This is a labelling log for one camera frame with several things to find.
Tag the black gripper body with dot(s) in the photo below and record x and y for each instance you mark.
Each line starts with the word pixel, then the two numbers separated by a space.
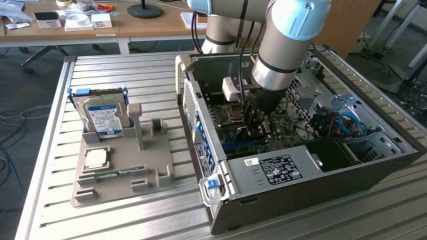
pixel 266 100

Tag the black graphics card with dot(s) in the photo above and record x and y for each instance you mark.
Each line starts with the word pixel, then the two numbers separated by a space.
pixel 241 137

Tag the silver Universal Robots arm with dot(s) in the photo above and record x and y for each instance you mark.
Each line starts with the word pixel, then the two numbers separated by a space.
pixel 282 50

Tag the CPU socket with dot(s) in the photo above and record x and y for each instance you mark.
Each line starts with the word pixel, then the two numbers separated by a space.
pixel 233 112

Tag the RAM stick with white label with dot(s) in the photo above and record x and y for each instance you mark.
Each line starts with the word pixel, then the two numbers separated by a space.
pixel 229 125

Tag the green motherboard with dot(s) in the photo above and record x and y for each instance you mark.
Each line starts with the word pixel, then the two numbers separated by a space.
pixel 282 125

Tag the blue expansion slot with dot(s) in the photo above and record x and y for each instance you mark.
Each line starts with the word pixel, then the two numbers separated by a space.
pixel 237 146

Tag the metal disk bay cage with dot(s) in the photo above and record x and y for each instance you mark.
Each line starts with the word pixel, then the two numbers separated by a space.
pixel 309 100

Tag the grey power supply unit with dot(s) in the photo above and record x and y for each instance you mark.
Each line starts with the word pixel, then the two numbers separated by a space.
pixel 242 175

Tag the open black PC case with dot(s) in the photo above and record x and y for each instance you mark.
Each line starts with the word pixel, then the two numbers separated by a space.
pixel 300 195

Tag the brown cardboard box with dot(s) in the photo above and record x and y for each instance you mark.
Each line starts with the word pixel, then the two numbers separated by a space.
pixel 200 18

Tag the wooden cabinet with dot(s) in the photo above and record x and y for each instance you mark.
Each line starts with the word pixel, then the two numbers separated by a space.
pixel 349 25

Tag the white paper stack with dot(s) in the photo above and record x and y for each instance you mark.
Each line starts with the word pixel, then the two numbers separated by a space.
pixel 186 22

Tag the hard disk in blue caddy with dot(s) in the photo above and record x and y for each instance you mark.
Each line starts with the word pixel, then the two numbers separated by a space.
pixel 101 117

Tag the grey parts rack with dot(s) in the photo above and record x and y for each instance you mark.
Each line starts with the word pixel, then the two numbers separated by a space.
pixel 126 185

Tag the wooden desk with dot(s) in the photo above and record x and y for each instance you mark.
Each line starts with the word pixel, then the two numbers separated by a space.
pixel 149 27

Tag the green RAM stick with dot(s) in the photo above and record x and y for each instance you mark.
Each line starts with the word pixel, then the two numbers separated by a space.
pixel 109 173

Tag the silver CPU chip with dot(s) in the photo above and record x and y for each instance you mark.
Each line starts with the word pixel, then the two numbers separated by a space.
pixel 96 158

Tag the black round lamp base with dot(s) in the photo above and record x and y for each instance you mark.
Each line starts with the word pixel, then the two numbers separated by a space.
pixel 144 11

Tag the white cube box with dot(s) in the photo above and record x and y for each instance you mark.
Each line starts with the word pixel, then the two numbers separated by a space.
pixel 100 21

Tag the orange small item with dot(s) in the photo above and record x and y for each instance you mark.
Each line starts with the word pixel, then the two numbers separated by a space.
pixel 105 8

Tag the flat white box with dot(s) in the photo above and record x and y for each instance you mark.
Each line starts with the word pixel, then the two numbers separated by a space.
pixel 77 27

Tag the white tape roll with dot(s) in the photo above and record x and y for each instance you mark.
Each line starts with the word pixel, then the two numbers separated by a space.
pixel 77 18

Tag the office chair base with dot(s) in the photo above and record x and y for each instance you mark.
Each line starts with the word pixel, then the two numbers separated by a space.
pixel 40 53

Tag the white box with black top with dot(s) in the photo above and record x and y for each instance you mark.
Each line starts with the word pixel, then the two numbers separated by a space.
pixel 46 20

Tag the beige tape roll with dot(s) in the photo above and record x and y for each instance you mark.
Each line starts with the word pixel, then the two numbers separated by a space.
pixel 62 2

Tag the white label card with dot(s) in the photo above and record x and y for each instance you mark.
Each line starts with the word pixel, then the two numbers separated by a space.
pixel 16 25

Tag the clear plastic bag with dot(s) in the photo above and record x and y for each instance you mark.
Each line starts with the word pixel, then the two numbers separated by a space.
pixel 13 12

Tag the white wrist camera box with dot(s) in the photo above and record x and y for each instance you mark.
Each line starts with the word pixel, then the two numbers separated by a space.
pixel 230 90

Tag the white table frame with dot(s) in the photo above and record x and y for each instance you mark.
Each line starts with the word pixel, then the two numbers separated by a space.
pixel 417 56

